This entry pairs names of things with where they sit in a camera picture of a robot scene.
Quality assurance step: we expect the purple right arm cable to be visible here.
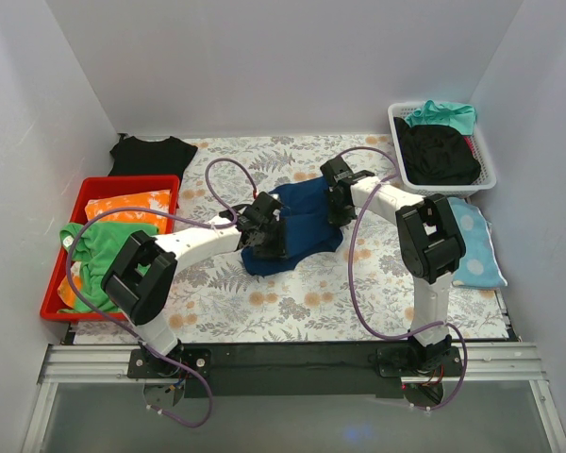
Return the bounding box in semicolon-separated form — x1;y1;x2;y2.
337;146;469;412

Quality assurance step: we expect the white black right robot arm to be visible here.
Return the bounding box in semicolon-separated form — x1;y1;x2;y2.
321;156;466;376

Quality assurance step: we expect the red plastic tray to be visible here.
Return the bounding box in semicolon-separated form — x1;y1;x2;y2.
40;175;179;322

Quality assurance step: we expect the dark blue t shirt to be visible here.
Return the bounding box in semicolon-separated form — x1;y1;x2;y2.
241;176;343;277

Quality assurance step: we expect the teal garment in basket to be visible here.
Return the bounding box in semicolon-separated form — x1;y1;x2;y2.
405;100;477;136

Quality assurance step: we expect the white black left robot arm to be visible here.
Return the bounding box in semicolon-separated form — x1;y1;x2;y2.
101;192;285;378

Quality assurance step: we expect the aluminium frame rail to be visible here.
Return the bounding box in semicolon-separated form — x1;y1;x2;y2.
24;342;566;452

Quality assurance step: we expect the floral patterned table mat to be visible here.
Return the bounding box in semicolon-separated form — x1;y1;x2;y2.
73;134;509;344

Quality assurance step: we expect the light blue polka dot cloth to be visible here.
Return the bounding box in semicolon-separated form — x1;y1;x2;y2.
448;197;508;290

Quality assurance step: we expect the black garment in basket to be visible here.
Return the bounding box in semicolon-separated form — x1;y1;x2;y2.
393;117;481;186

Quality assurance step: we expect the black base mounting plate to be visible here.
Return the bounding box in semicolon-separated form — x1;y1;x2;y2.
126;341;462;398

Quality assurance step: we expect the green t shirt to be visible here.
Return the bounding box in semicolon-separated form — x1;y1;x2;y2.
59;221;158;313

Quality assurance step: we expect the black t shirt on table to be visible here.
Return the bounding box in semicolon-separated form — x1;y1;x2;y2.
108;134;198;181

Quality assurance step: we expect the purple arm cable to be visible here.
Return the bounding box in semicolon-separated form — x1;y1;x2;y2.
337;146;469;412
65;158;260;428

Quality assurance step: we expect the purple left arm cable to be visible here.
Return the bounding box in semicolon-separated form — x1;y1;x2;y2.
65;158;260;428

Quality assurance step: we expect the orange white patterned shirt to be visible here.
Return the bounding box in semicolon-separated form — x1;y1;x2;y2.
58;190;171;309

